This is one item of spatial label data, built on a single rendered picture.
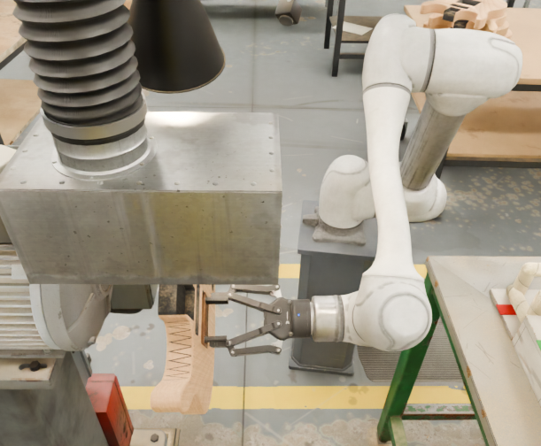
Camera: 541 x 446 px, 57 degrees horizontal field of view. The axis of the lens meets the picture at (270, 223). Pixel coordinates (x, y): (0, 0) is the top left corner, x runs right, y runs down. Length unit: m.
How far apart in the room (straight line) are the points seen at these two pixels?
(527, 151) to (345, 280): 1.57
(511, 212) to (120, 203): 2.91
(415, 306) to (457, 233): 2.23
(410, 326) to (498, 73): 0.59
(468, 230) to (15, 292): 2.60
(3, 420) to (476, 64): 1.14
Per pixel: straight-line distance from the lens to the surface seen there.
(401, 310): 0.77
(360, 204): 1.60
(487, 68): 1.14
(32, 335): 0.81
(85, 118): 0.52
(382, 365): 2.26
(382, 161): 1.01
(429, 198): 1.58
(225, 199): 0.52
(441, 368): 2.32
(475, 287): 1.34
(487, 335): 1.24
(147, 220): 0.55
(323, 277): 1.76
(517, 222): 3.22
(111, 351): 2.33
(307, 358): 2.14
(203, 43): 0.66
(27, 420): 1.08
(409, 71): 1.10
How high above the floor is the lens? 1.83
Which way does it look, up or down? 40 degrees down
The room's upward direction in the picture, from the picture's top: 1 degrees clockwise
